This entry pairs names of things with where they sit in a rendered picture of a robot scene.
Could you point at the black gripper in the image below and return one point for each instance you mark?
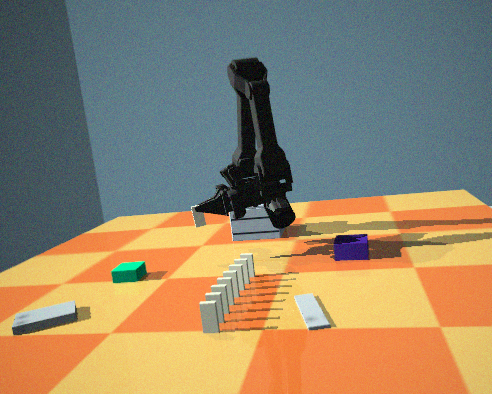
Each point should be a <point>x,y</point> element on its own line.
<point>225,200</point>

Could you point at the green rectangular block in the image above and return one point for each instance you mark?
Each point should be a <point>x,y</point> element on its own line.
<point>129,272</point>

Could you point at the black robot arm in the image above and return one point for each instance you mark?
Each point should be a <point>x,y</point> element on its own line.
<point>268,163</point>

